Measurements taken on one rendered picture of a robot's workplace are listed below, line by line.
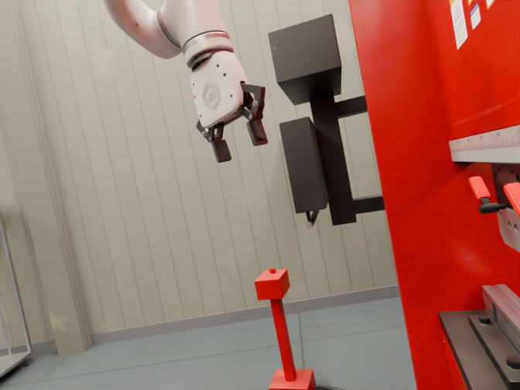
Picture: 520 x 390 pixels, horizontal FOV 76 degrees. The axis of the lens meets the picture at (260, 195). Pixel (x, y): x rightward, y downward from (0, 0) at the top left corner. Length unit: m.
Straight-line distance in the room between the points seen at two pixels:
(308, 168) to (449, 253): 0.55
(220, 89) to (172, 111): 3.05
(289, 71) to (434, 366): 1.15
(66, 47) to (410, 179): 3.74
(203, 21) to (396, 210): 0.83
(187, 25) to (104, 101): 3.35
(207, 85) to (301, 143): 0.77
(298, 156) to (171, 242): 2.52
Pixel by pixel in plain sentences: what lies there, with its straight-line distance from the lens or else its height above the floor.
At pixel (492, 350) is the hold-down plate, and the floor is 0.91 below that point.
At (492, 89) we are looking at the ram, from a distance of 0.77.
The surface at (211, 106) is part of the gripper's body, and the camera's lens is 0.58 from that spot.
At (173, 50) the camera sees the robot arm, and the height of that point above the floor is 1.65.
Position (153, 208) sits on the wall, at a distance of 3.64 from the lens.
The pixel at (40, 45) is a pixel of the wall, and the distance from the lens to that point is 4.42.
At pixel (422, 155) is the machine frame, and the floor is 1.37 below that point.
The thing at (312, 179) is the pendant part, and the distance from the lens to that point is 1.29.
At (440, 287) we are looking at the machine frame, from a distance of 1.24.
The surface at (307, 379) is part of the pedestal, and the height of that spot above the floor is 0.12.
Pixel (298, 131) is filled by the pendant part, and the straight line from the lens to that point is 1.30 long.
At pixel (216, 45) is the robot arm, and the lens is 0.58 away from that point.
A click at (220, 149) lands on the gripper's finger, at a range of 0.60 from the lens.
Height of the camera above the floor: 1.39
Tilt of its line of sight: 2 degrees down
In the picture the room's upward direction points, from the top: 11 degrees counter-clockwise
